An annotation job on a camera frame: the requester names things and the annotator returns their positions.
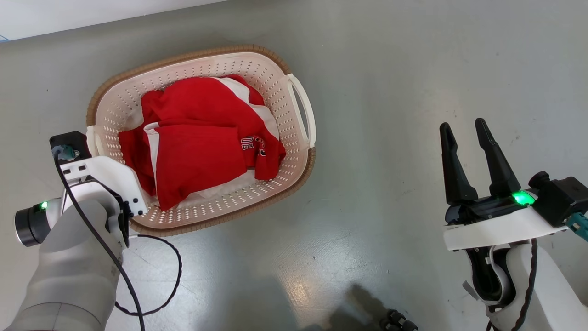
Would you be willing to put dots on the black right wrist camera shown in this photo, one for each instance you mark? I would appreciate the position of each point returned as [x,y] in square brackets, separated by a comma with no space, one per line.
[562,197]

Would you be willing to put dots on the red and white garment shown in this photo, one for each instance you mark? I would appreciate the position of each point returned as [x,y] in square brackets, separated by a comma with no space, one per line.
[197,156]

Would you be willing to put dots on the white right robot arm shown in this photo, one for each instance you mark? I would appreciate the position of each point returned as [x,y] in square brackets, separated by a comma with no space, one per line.
[551,294]

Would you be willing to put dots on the teal camera connector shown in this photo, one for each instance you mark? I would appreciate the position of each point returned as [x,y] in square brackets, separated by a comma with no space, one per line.
[579,226]
[64,151]

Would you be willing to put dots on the teal left camera connector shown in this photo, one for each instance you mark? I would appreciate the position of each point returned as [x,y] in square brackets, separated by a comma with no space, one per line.
[64,151]

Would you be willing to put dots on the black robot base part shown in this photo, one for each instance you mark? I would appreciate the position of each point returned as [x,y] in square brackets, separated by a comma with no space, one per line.
[395,319]

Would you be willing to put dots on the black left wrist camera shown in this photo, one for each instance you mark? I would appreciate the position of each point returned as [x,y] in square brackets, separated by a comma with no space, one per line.
[73,140]

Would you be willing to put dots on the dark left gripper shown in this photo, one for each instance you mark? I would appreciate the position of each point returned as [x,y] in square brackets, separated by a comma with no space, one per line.
[124,220]

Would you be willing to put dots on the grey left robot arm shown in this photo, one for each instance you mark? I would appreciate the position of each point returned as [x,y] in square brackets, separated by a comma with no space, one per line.
[69,276]

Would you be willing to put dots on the cream perforated laundry basket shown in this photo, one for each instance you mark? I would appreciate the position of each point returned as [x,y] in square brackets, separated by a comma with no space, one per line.
[275,82]

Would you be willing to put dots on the teal right camera connector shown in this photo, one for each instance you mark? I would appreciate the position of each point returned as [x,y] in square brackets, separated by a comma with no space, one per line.
[579,226]

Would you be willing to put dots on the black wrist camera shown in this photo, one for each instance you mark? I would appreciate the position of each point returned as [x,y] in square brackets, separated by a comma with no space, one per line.
[73,140]
[562,197]

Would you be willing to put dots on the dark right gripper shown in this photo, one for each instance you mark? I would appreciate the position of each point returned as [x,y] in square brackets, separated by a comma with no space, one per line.
[487,208]

